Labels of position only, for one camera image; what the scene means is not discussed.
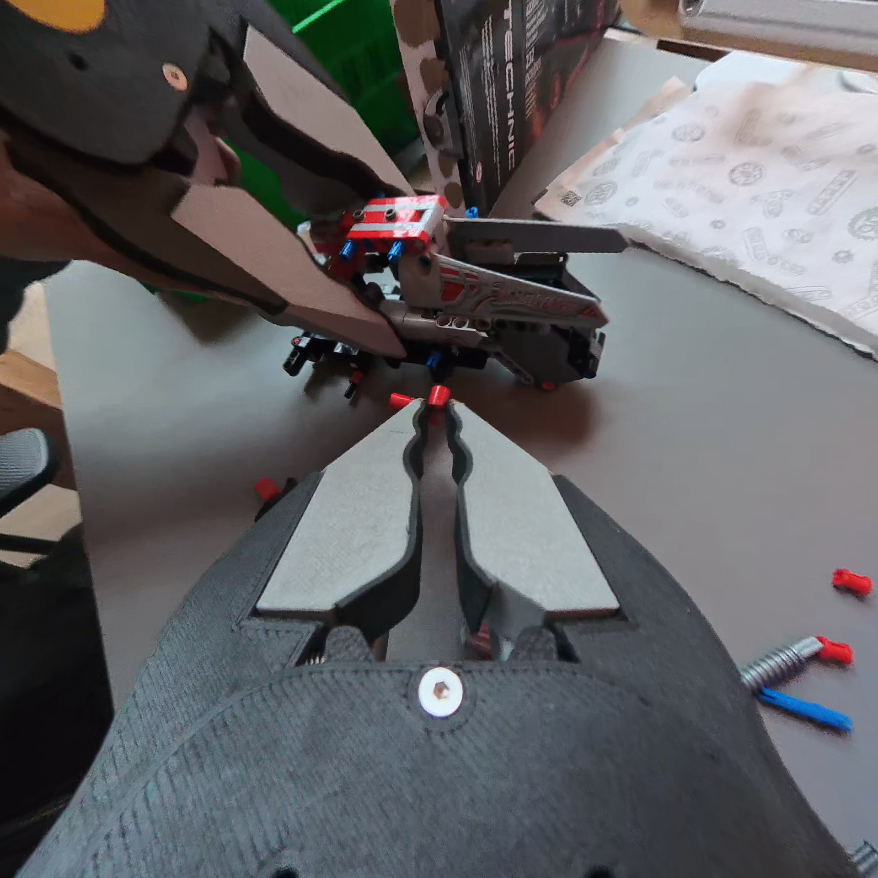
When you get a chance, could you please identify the red grey lego vehicle model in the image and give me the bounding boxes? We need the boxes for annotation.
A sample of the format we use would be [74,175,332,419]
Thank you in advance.
[283,194,630,401]

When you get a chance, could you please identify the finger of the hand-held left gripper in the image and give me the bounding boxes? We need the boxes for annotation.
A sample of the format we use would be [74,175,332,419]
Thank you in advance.
[226,26,417,203]
[170,182,408,360]

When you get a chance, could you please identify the black office chair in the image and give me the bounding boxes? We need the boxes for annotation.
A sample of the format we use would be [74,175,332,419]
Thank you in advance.
[0,428,86,570]

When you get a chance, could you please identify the blue lego axle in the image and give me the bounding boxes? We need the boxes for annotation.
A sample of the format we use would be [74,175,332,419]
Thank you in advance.
[756,687,854,734]

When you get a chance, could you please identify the person's left hand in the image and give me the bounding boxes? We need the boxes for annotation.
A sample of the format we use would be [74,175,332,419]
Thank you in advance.
[0,152,162,289]

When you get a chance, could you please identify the black lego set box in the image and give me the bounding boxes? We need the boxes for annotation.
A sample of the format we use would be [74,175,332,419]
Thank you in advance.
[390,0,623,219]

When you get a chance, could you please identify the green plastic bin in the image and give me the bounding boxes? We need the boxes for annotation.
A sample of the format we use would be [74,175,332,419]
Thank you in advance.
[161,0,421,304]

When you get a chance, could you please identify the grey lego spring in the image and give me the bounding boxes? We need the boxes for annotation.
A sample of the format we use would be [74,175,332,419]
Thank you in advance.
[740,636,824,691]

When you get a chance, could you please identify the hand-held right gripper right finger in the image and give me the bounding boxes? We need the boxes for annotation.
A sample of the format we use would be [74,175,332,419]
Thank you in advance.
[446,402,621,663]

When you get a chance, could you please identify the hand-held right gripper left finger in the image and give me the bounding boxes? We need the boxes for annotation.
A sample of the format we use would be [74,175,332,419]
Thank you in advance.
[254,399,428,651]

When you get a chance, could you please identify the printed paper bag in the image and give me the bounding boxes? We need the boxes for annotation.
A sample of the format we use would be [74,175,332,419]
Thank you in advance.
[532,51,878,361]

